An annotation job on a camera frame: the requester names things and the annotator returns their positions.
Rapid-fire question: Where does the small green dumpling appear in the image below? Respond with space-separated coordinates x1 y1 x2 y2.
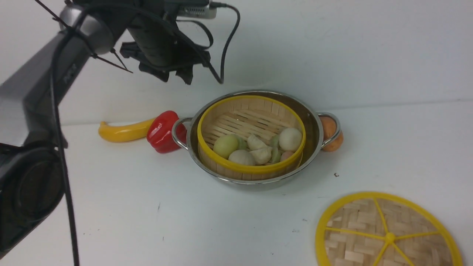
270 134 282 164

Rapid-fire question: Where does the yellow-green bun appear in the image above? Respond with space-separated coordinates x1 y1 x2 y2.
213 134 239 159

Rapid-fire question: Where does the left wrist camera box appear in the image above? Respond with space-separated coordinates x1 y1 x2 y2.
177 0 217 20

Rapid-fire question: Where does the white dumpling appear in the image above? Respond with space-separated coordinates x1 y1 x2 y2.
247 134 267 150

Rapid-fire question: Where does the bamboo steamer lid yellow frame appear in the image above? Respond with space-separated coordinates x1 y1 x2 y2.
315 192 464 266

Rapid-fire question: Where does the bamboo steamer basket yellow rim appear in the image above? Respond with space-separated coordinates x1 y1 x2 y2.
197 96 306 181

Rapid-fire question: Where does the white round bun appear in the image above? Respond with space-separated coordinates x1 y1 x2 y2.
279 127 303 152

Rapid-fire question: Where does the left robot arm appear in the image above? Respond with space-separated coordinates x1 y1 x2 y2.
1 0 222 266

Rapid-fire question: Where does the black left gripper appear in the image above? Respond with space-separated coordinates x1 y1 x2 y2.
120 0 211 85

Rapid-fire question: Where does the red bell pepper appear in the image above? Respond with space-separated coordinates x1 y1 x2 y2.
146 110 181 154

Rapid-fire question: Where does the pale flat dumpling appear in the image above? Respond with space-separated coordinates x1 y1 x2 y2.
249 147 273 165

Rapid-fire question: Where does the stainless steel pot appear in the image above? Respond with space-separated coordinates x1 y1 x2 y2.
170 90 344 187

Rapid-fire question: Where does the yellow banana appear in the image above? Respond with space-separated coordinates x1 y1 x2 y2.
98 118 155 143

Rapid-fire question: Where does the beige round bun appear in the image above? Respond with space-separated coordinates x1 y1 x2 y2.
228 150 256 166

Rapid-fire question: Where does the pink dumpling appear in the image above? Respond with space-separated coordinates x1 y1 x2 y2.
279 151 294 162

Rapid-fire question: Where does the orange fruit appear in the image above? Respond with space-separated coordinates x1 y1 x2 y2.
320 116 344 153

